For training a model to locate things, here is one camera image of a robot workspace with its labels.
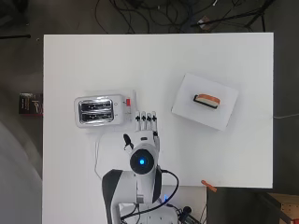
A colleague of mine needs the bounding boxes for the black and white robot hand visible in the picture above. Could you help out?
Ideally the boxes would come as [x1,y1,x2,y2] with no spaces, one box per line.
[122,110,162,157]

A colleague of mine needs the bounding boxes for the black rod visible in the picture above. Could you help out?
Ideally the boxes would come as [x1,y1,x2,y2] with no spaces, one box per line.
[0,34,32,40]

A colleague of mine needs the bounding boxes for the thin white cable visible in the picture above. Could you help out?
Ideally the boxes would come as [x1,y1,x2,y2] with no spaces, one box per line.
[273,113,299,120]

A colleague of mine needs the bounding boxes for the white toaster cord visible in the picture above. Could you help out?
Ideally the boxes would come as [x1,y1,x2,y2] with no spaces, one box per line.
[93,133,106,180]

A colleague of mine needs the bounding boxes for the tangle of black floor cables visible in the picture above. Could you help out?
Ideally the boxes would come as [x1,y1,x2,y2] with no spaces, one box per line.
[93,0,195,35]

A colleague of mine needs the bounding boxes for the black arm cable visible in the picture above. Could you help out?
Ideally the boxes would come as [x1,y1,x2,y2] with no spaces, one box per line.
[120,168,180,220]

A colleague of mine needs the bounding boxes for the small black device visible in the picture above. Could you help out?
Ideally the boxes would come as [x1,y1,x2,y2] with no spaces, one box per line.
[178,204,202,224]

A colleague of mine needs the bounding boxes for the steel toaster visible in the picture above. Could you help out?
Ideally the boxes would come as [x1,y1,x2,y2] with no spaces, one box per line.
[73,93,134,129]

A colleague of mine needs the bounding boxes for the orange clip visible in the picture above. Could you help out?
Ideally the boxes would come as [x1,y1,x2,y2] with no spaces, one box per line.
[200,179,219,193]

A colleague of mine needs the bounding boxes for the orange block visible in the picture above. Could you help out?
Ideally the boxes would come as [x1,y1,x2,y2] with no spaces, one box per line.
[197,93,221,105]

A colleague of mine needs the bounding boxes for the wooden box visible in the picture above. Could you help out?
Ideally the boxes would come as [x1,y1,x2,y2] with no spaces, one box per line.
[266,192,299,224]

